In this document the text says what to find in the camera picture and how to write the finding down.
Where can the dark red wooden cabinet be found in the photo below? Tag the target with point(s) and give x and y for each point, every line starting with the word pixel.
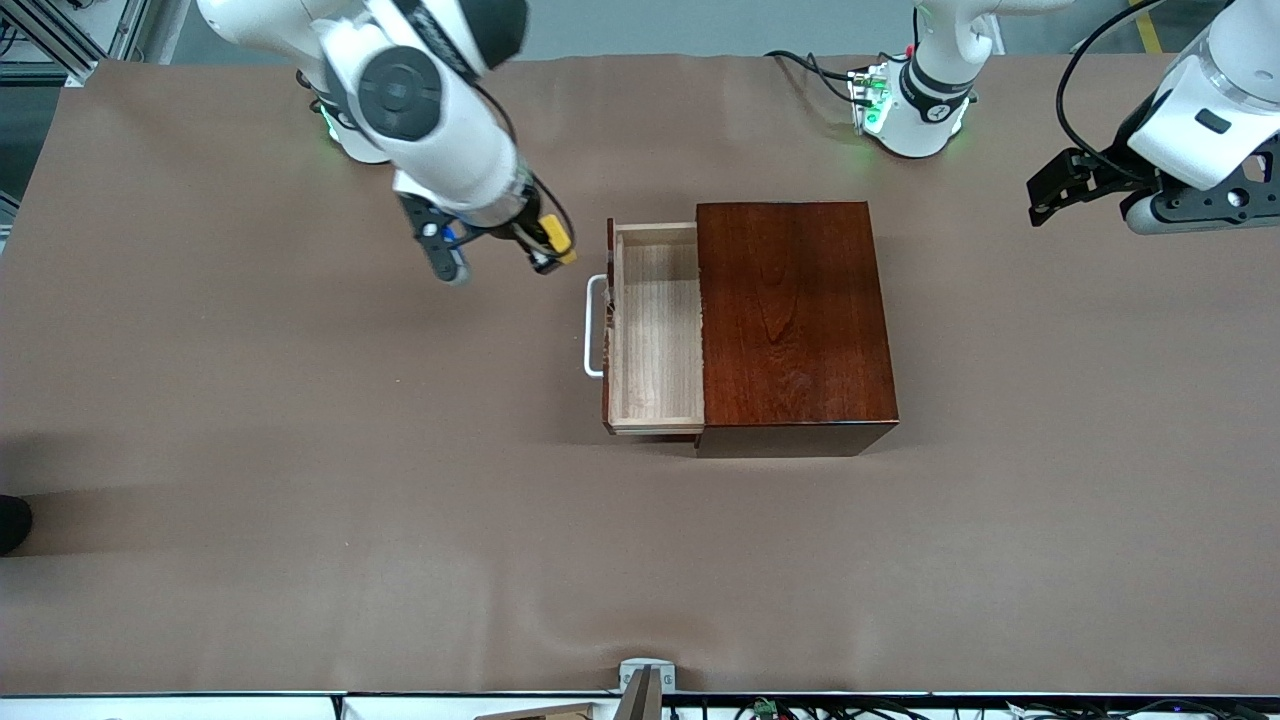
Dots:
pixel 790 320

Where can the black round object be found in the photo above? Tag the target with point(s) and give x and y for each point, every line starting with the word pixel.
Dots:
pixel 10 525

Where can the yellow wooden block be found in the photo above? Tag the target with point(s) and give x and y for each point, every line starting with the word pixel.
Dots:
pixel 556 235

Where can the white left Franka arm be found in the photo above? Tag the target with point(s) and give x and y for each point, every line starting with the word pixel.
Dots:
pixel 1220 90

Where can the brown table cover mat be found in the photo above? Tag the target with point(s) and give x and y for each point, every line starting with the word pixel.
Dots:
pixel 400 560

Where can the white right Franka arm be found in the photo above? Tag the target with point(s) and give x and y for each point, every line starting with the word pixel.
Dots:
pixel 440 130

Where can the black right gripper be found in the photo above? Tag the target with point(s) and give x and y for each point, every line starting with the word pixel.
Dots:
pixel 521 229

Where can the light wooden board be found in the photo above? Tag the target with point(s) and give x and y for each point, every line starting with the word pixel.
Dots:
pixel 550 714

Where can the grey metal clamp bracket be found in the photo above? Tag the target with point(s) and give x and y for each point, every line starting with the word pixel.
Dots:
pixel 648 672

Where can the aluminium frame struts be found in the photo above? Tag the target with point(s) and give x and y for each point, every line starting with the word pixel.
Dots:
pixel 60 40

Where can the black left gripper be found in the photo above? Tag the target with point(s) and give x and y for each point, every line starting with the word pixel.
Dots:
pixel 1119 165

